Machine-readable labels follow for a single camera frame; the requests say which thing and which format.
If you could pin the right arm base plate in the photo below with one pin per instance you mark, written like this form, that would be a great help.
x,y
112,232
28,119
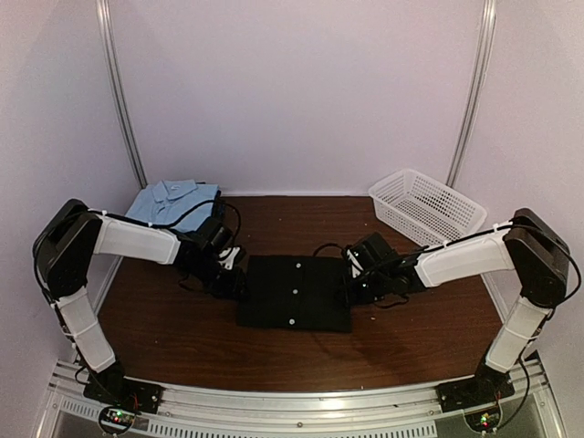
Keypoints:
x,y
478,399

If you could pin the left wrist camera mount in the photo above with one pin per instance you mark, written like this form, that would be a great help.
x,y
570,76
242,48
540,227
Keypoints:
x,y
227,258

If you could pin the aluminium corner post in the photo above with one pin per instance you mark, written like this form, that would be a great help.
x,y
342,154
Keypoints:
x,y
117,90
482,57

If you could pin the right aluminium corner post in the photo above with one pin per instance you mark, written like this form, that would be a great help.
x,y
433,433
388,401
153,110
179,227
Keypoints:
x,y
482,57

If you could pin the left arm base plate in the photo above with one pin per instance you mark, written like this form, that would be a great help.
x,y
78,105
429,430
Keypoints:
x,y
122,411

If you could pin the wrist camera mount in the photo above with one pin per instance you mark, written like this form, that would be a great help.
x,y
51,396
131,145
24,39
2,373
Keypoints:
x,y
227,258
355,269

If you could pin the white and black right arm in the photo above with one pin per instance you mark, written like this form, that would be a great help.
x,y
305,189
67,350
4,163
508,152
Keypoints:
x,y
525,245

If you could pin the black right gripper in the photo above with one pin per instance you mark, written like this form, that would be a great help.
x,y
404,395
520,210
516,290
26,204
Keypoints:
x,y
356,301

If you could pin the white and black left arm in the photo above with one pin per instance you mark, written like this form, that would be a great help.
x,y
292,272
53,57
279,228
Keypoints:
x,y
63,251

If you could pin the aluminium front rail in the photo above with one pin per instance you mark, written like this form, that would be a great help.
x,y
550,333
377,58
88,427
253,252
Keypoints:
x,y
403,411

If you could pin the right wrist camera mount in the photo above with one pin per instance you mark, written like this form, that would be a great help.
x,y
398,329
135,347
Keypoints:
x,y
355,269

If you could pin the black long sleeve shirt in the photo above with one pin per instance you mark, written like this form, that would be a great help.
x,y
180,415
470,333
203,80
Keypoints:
x,y
295,292

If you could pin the left aluminium corner post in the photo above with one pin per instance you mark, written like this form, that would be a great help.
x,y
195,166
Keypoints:
x,y
117,90

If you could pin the light blue folded shirt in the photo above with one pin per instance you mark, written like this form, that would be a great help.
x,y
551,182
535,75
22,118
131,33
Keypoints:
x,y
165,201

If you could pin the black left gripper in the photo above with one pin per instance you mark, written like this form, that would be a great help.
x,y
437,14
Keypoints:
x,y
233,288

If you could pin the white plastic mesh basket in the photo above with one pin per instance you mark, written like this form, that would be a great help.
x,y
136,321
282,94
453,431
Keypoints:
x,y
423,209

